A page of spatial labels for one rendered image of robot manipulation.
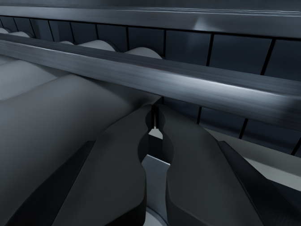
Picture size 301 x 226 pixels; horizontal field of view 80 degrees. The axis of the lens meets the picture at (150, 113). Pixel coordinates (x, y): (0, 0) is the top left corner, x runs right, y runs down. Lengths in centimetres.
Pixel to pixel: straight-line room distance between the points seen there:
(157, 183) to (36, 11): 27
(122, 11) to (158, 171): 19
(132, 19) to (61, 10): 10
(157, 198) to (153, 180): 4
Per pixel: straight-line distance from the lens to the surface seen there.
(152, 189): 30
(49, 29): 27
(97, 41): 19
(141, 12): 17
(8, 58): 20
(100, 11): 20
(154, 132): 16
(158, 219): 34
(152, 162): 25
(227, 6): 20
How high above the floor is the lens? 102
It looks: 46 degrees down
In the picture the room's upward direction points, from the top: 133 degrees counter-clockwise
